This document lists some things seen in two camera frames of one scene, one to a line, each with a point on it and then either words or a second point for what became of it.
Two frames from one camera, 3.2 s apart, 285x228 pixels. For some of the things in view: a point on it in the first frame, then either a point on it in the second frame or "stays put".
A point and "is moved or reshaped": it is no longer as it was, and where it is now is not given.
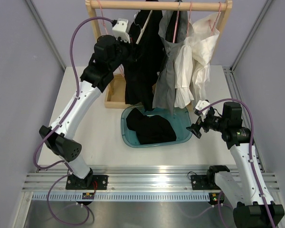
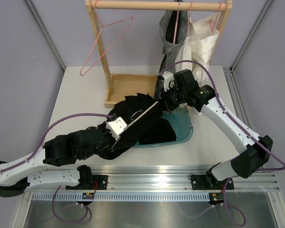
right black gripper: (195, 128) → (166, 99)
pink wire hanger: (106, 29) is moved or reshaped
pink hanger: (188, 23) stays put
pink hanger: (176, 23) stays put
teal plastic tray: (180, 121) stays put
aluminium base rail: (128, 180) stays put
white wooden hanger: (144, 25) → (142, 113)
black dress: (143, 61) → (141, 111)
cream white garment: (205, 33) stays put
